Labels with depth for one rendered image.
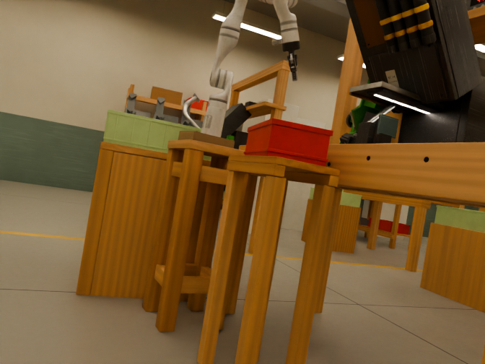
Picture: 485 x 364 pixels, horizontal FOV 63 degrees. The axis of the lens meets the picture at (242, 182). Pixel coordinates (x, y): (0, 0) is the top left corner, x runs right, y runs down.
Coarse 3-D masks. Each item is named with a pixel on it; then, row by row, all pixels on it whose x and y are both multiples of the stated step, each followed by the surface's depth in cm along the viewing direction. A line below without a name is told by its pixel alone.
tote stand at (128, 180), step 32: (128, 160) 204; (160, 160) 209; (96, 192) 200; (128, 192) 205; (160, 192) 210; (96, 224) 201; (128, 224) 206; (192, 224) 216; (96, 256) 202; (128, 256) 207; (192, 256) 217; (96, 288) 203; (128, 288) 207
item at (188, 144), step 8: (168, 144) 196; (176, 144) 186; (184, 144) 176; (192, 144) 170; (200, 144) 172; (208, 144) 174; (216, 144) 176; (208, 152) 178; (216, 152) 176; (224, 152) 178; (232, 152) 180; (240, 152) 182
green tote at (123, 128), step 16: (112, 112) 202; (112, 128) 203; (128, 128) 206; (144, 128) 208; (160, 128) 211; (176, 128) 214; (192, 128) 216; (128, 144) 206; (144, 144) 208; (160, 144) 212
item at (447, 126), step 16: (464, 96) 146; (480, 96) 146; (416, 112) 163; (448, 112) 150; (464, 112) 145; (480, 112) 147; (416, 128) 162; (432, 128) 155; (448, 128) 149; (464, 128) 144; (480, 128) 147
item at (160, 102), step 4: (160, 100) 242; (164, 100) 243; (160, 104) 243; (156, 108) 242; (160, 108) 243; (156, 112) 241; (160, 112) 242; (156, 116) 240; (168, 116) 242; (172, 116) 243; (164, 120) 240; (168, 120) 241; (172, 120) 242; (176, 120) 243
